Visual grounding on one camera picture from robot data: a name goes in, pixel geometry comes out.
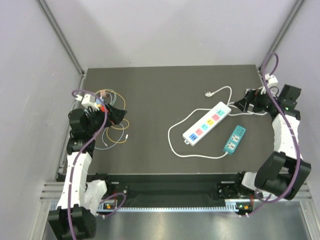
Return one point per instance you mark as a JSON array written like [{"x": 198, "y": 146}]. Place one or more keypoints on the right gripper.
[{"x": 253, "y": 97}]

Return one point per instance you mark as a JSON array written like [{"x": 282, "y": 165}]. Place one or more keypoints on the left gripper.
[{"x": 114, "y": 116}]

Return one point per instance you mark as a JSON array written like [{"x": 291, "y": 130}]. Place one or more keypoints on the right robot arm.
[{"x": 285, "y": 171}]

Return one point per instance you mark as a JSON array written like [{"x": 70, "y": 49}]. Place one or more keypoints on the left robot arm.
[{"x": 74, "y": 217}]

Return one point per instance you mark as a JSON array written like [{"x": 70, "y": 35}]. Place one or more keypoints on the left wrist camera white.
[{"x": 88, "y": 101}]

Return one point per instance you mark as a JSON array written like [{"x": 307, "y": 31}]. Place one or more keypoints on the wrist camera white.
[
  {"x": 88, "y": 101},
  {"x": 271, "y": 81}
]

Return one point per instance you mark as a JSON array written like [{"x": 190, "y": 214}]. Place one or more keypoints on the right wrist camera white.
[{"x": 271, "y": 81}]

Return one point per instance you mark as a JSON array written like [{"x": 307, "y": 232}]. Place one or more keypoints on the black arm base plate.
[{"x": 214, "y": 185}]

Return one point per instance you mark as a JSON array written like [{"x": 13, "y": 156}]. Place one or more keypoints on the grey slotted cable duct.
[{"x": 228, "y": 205}]

